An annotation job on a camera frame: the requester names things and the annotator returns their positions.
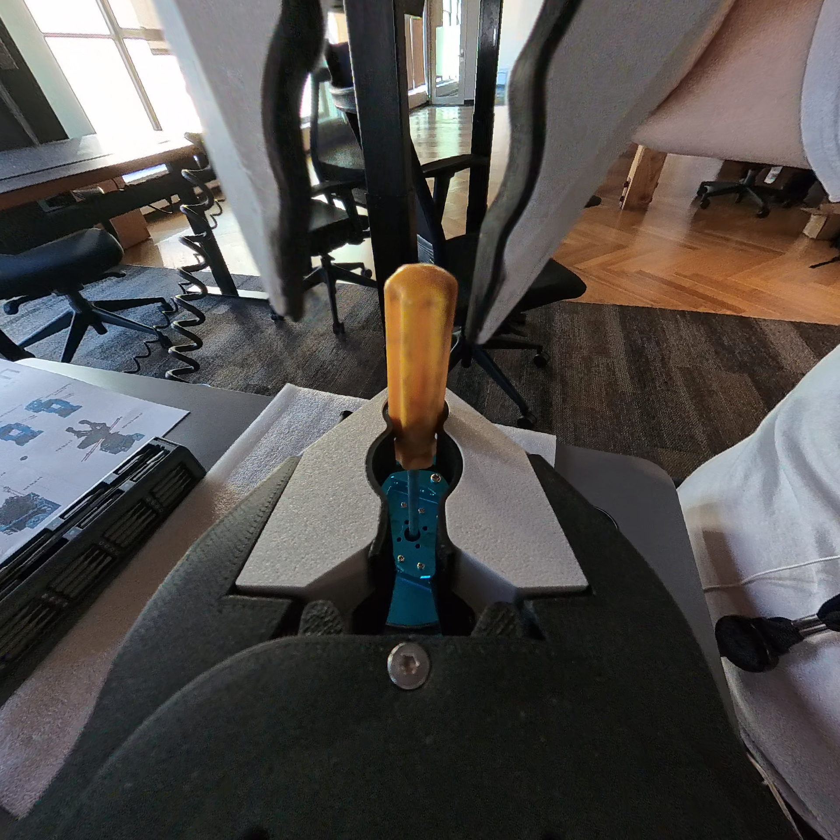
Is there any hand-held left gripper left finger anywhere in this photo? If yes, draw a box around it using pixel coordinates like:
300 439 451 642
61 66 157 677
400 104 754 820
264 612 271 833
234 395 398 608

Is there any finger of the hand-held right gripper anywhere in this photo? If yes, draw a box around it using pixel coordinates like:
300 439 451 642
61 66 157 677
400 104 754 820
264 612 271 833
465 0 737 347
154 0 330 324

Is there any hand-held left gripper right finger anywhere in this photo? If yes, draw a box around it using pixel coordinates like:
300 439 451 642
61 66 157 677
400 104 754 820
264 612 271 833
436 397 590 608

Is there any blue metal robot base part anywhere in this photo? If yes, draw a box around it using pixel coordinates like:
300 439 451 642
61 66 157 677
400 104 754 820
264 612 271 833
381 469 450 627

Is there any orange-handled screwdriver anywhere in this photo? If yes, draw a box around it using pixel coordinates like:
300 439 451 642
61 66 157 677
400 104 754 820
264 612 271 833
384 262 458 532

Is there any person's right forearm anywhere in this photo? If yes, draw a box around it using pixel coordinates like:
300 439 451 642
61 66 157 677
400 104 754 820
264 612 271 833
630 0 815 173

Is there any grey desk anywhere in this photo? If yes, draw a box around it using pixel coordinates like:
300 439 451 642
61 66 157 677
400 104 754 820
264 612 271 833
0 357 739 762

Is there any wooden pillar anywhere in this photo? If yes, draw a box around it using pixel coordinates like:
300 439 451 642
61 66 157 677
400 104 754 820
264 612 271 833
620 144 667 212

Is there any white foam sheet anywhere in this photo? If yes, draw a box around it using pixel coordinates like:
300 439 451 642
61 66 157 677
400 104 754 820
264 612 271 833
0 384 559 762

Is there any large window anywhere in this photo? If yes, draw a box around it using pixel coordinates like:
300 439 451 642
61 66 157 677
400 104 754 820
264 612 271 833
23 0 204 142

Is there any black office chair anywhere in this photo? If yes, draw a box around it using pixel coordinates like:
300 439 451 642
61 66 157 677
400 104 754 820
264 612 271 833
308 39 378 337
0 228 175 365
696 164 791 219

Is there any small cardboard box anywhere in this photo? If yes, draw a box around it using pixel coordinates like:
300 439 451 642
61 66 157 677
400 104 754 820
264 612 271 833
112 210 151 249

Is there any dark wooden office table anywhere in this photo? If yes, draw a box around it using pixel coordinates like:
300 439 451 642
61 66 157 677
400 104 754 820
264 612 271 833
0 131 240 299

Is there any black screwdriver bit case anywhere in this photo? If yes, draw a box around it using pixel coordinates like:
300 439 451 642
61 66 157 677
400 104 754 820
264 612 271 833
0 438 207 690

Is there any open instruction manual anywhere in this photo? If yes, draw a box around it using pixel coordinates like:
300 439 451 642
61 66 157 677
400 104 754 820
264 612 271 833
0 357 191 565

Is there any person's white garment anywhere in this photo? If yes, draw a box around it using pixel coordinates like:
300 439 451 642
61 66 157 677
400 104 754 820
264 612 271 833
676 0 840 840

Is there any black coiled cable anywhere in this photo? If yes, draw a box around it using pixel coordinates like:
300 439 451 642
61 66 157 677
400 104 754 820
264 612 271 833
167 167 217 385

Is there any black drawstring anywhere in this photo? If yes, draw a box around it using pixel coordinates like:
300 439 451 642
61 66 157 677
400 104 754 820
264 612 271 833
715 607 840 673

